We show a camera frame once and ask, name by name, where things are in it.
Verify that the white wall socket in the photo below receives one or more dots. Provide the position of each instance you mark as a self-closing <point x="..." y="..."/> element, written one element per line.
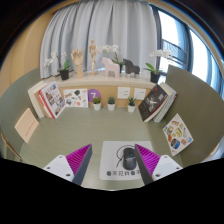
<point x="139" y="94"/>
<point x="123" y="92"/>

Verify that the dark-framed window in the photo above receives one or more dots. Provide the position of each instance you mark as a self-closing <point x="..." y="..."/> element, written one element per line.
<point x="173" y="36"/>

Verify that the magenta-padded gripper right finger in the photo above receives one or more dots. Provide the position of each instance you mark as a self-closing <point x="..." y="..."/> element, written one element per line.
<point x="166" y="166"/>

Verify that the round purple sign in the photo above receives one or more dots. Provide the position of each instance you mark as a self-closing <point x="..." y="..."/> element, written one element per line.
<point x="94" y="93"/>

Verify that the red-spined picture book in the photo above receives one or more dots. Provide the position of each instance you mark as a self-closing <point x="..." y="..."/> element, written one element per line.
<point x="53" y="99"/>

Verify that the pink wooden horse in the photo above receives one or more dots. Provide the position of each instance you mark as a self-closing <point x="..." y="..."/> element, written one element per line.
<point x="110" y="66"/>

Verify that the grey curtain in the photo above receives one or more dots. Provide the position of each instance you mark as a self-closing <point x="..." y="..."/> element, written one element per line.
<point x="106" y="23"/>

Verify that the colourful sticker card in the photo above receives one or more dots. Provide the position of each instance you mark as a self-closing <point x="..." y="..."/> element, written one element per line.
<point x="177" y="134"/>

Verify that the dark wooden horse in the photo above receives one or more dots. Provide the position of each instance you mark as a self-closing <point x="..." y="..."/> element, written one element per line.
<point x="130" y="67"/>

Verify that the green desk divider panel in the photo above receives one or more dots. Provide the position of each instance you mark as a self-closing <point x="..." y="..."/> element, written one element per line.
<point x="200" y="100"/>
<point x="16" y="96"/>

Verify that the black computer mouse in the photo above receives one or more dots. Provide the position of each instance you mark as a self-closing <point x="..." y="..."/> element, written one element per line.
<point x="128" y="160"/>

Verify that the thick white book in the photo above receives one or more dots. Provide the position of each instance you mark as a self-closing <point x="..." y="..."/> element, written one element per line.
<point x="33" y="96"/>

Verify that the white orchid plant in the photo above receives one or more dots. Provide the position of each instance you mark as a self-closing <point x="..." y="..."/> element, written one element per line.
<point x="112" y="48"/>

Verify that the small succulent in white pot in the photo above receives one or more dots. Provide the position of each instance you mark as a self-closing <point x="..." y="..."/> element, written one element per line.
<point x="97" y="106"/>
<point x="131" y="108"/>
<point x="111" y="106"/>

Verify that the black book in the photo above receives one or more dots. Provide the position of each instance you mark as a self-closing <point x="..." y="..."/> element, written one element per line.
<point x="152" y="102"/>

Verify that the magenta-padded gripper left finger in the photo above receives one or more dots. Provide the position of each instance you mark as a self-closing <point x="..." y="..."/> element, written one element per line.
<point x="60" y="166"/>

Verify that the white mouse pad with drawing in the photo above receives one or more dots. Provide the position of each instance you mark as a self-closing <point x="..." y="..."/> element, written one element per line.
<point x="110" y="160"/>

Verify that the tan book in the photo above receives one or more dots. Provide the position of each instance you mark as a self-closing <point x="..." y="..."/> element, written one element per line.
<point x="40" y="105"/>

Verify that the wooden artist mannequin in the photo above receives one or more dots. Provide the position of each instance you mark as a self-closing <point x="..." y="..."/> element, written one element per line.
<point x="93" y="53"/>

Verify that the white orchid in black pot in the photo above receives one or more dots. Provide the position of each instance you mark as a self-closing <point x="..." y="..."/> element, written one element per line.
<point x="64" y="74"/>
<point x="155" y="77"/>

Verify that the white card with stickers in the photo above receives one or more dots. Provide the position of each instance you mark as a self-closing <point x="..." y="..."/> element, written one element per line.
<point x="75" y="97"/>

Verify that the beige booklet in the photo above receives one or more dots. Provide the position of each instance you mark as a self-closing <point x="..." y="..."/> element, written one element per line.
<point x="26" y="125"/>

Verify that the wooden chair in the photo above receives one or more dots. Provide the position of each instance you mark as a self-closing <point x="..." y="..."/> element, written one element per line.
<point x="10" y="148"/>

